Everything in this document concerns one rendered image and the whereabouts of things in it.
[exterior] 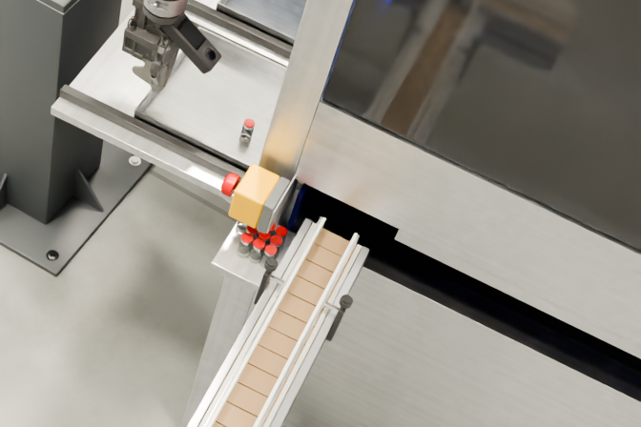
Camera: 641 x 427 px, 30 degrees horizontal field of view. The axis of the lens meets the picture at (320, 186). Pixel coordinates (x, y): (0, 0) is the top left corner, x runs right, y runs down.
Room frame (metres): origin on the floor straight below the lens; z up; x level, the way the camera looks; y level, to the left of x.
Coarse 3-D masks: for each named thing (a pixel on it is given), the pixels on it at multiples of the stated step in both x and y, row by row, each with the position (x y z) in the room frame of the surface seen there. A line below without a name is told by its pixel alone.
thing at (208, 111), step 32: (192, 64) 1.59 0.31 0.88; (224, 64) 1.62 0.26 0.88; (256, 64) 1.64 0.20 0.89; (160, 96) 1.48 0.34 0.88; (192, 96) 1.51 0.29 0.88; (224, 96) 1.54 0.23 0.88; (256, 96) 1.57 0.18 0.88; (160, 128) 1.39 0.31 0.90; (192, 128) 1.44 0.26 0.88; (224, 128) 1.46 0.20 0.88; (256, 128) 1.49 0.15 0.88; (224, 160) 1.38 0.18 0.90; (256, 160) 1.42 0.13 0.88
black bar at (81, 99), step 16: (64, 96) 1.40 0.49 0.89; (80, 96) 1.40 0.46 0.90; (96, 112) 1.39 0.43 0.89; (112, 112) 1.39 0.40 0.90; (128, 128) 1.38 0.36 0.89; (144, 128) 1.38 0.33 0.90; (160, 144) 1.37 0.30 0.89; (176, 144) 1.37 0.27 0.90; (192, 160) 1.36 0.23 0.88; (208, 160) 1.36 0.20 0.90; (224, 176) 1.35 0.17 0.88; (240, 176) 1.35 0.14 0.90
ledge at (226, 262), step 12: (276, 228) 1.29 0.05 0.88; (228, 240) 1.23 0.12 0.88; (288, 240) 1.27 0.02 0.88; (228, 252) 1.20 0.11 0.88; (216, 264) 1.17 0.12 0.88; (228, 264) 1.18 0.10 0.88; (240, 264) 1.19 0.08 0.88; (252, 264) 1.20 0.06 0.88; (228, 276) 1.16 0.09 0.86; (240, 276) 1.16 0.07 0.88; (252, 276) 1.17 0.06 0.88; (252, 288) 1.16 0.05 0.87
